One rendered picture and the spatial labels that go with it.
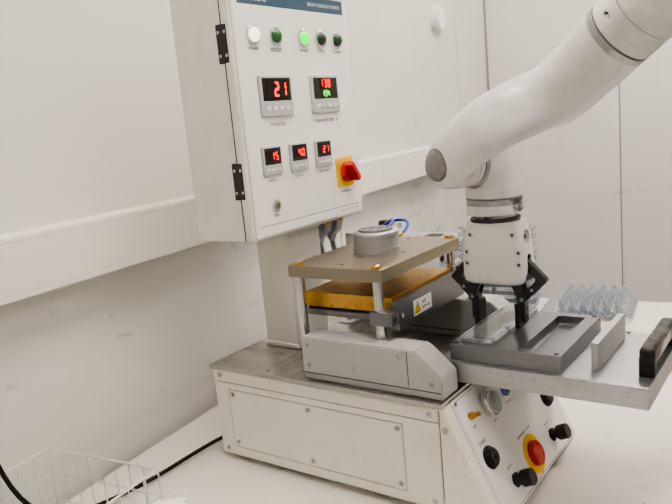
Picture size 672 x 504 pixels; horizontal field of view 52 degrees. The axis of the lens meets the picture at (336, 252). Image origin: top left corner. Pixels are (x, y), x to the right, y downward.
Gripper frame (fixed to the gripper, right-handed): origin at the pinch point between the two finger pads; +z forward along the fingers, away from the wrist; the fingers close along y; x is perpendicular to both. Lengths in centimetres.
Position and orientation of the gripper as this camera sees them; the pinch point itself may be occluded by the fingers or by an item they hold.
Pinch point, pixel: (500, 314)
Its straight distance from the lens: 111.8
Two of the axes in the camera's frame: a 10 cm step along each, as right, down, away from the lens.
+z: 0.9, 9.8, 1.8
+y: -8.1, -0.3, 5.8
